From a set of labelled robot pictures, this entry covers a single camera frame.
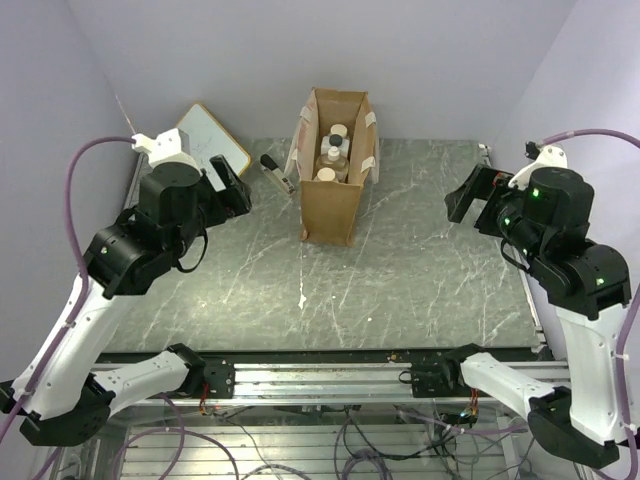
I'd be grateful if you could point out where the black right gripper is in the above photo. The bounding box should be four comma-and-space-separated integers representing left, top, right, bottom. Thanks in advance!
445, 162, 547, 264

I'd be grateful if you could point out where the brown canvas bag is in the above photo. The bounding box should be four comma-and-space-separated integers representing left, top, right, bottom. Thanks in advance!
285, 88, 380, 246

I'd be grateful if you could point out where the beige cylinder bottle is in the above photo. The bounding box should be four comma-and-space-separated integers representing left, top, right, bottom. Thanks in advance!
314, 167, 337, 182

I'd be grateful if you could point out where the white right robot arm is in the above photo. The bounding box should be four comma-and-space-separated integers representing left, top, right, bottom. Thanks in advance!
440, 143, 639, 469

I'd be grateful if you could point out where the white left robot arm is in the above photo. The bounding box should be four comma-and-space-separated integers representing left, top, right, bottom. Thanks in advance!
1, 129, 251, 447

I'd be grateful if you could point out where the black and white marker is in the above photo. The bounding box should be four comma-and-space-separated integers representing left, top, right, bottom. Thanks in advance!
260, 154, 295, 196

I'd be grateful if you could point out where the amber bottle white cap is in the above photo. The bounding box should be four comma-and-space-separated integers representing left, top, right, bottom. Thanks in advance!
315, 147, 349, 183

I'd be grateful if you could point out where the white bottle black cap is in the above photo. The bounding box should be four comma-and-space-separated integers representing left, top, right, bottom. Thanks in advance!
320, 134, 350, 157

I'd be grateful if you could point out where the beige cap bottle rear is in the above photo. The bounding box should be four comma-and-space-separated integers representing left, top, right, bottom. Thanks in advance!
330, 124, 348, 138

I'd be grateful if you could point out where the small whiteboard with wooden frame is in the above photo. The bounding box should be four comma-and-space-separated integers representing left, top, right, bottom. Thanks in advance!
176, 102, 251, 178

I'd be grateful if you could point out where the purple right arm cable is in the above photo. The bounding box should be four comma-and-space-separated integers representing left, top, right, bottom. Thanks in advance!
542, 128, 640, 151

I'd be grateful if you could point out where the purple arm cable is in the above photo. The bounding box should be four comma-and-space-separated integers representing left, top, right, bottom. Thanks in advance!
542, 128, 640, 151
0, 135, 137, 441

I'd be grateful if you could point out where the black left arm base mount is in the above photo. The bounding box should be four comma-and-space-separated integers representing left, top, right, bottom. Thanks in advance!
202, 361, 236, 399

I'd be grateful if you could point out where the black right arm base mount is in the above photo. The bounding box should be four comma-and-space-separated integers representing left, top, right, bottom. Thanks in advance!
398, 363, 465, 398

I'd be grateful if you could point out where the aluminium rail frame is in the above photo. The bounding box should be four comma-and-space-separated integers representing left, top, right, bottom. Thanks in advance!
29, 359, 601, 480

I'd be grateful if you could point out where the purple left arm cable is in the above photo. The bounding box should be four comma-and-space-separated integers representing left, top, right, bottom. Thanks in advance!
0, 135, 137, 441

